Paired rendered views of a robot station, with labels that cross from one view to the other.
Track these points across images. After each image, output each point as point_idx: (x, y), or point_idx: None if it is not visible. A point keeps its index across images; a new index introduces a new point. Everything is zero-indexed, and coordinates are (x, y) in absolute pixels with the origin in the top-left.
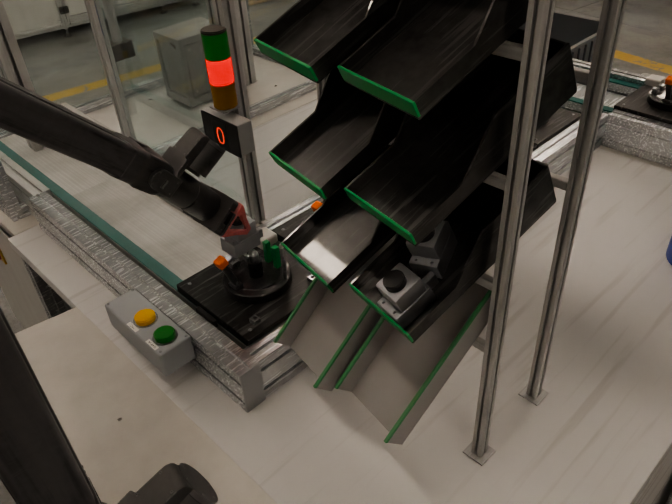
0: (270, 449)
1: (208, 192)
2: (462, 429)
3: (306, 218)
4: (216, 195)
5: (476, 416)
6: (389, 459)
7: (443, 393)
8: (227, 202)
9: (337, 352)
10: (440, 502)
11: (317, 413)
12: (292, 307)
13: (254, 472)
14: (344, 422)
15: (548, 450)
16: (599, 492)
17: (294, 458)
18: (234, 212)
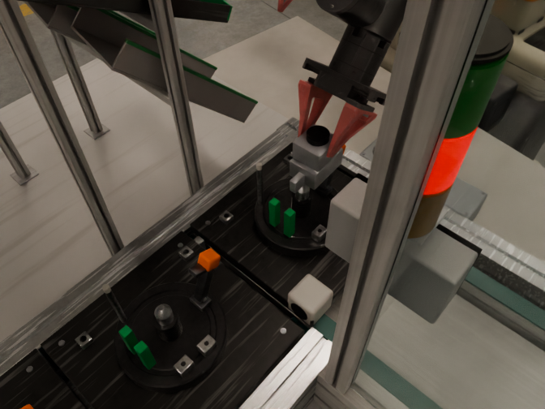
0: (264, 129)
1: (341, 41)
2: (103, 145)
3: (243, 364)
4: (334, 60)
5: (89, 93)
6: (169, 124)
7: (108, 174)
8: (316, 62)
9: (190, 53)
10: (138, 101)
11: (227, 155)
12: (249, 180)
13: (274, 114)
14: (203, 148)
15: (41, 132)
16: (23, 109)
17: (244, 123)
18: (310, 83)
